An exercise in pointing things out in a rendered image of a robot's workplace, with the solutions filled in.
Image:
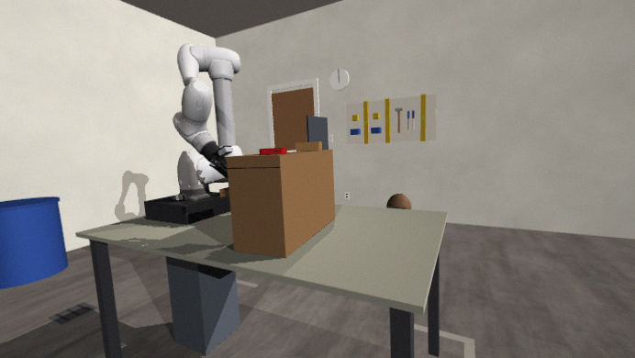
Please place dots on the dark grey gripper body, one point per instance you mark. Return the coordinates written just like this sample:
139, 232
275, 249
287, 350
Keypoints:
208, 150

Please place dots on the brown wooden tool chest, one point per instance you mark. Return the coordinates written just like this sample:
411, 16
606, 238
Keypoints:
279, 201

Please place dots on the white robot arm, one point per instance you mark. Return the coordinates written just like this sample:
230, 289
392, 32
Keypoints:
193, 170

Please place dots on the red rectangular tin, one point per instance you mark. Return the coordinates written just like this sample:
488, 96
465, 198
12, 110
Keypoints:
273, 151

